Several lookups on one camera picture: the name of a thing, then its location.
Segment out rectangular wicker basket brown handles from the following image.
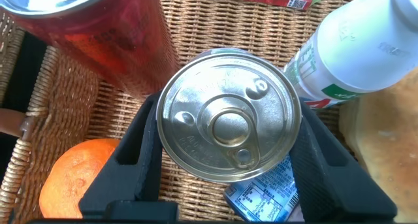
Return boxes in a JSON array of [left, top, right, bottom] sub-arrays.
[[0, 0, 373, 224]]

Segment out orange fruit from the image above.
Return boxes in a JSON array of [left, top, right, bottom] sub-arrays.
[[39, 138, 121, 219]]

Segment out white milk drink bottle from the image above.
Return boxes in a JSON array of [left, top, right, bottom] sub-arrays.
[[283, 0, 418, 110]]

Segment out yellow bread bun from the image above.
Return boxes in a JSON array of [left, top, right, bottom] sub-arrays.
[[338, 69, 418, 223]]

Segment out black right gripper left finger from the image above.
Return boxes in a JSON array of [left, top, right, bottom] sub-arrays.
[[78, 89, 179, 220]]

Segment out red soda can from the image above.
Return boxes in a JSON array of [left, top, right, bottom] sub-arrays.
[[0, 0, 180, 99]]

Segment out short silver tin can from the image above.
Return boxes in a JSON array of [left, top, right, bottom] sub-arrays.
[[155, 47, 302, 184]]

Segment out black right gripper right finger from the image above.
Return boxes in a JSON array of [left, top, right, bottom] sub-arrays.
[[289, 98, 398, 223]]

